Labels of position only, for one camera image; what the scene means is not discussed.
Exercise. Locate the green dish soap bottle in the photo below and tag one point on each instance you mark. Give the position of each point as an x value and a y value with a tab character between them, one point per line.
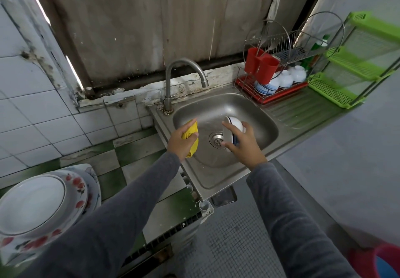
320	46

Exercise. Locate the person's left hand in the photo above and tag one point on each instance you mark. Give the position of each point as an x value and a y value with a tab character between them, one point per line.
180	142

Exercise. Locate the stack of small white bowls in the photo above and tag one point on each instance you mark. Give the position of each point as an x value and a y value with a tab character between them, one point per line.
234	125

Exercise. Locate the tray of small cups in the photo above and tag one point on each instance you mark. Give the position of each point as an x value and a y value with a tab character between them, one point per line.
201	207

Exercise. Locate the green plastic shelf rack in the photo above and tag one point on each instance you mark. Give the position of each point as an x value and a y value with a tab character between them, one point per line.
359	62

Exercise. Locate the blue plastic scoop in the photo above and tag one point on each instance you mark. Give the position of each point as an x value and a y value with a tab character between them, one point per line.
387	268

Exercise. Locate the dark square container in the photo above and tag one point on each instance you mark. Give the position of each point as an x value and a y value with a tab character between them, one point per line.
224	196

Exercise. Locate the person's right forearm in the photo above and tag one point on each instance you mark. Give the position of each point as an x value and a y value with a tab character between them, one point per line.
297	224

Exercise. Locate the red plastic bucket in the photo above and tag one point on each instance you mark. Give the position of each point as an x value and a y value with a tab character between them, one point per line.
362	263

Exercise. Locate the stainless steel sink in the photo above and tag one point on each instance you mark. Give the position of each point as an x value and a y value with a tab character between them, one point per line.
206	115

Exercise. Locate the person's right hand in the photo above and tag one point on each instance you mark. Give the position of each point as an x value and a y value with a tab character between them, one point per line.
247	148

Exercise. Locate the metal faucet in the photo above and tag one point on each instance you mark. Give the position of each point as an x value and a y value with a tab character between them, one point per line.
169	81

